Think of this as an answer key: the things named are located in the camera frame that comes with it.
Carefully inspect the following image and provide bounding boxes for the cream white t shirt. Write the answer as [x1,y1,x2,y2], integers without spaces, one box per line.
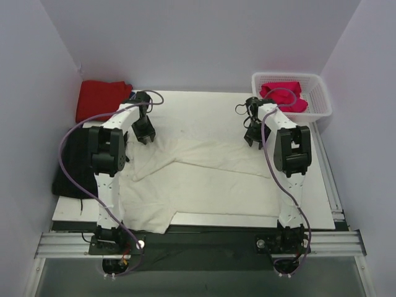
[119,137,280,233]

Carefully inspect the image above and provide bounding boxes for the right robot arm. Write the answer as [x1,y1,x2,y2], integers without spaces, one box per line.
[244,97,312,252]

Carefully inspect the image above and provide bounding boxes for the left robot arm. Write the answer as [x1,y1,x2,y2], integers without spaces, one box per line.
[88,90,156,255]

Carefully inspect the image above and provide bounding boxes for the pink crumpled t shirt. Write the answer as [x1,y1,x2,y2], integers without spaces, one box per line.
[259,81,308,113]

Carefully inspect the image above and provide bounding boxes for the folded red t shirt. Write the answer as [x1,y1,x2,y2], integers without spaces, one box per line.
[75,80,133,123]

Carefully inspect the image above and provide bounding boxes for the black t shirt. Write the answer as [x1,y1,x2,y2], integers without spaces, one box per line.
[51,127,98,199]

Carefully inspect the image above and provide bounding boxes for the white plastic basket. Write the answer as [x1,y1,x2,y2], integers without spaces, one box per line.
[251,72,332,123]

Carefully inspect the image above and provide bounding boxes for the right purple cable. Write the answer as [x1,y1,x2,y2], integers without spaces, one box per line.
[259,88,312,278]

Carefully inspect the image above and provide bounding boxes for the purple cable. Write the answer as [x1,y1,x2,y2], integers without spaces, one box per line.
[259,88,312,278]
[58,89,165,278]

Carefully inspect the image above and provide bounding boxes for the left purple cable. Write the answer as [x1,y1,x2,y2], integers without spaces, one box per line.
[58,89,165,278]

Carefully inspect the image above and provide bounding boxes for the aluminium mounting rail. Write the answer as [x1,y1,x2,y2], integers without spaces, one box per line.
[35,231,366,259]

